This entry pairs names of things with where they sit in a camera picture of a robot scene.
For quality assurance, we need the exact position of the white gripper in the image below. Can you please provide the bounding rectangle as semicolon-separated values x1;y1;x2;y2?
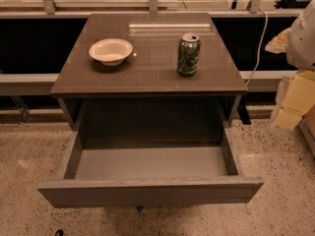
275;70;315;131

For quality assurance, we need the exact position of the green soda can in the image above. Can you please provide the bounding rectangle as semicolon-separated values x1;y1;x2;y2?
177;32;201;76

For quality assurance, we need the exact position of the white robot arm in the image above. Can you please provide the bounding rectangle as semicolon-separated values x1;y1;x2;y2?
273;0;315;131

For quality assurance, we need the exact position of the open grey top drawer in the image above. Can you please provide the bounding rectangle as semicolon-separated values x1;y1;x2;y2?
36;96;265;209

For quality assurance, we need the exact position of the grey cabinet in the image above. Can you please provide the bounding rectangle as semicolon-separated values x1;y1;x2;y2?
51;13;247;123

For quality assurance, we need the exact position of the white bowl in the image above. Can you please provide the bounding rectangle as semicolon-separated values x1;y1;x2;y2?
89;38;133;66

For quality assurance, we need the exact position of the metal railing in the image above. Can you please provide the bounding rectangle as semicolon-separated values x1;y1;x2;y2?
0;0;315;20

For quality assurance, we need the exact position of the white cable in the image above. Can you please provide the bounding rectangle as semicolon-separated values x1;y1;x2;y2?
244;7;269;87

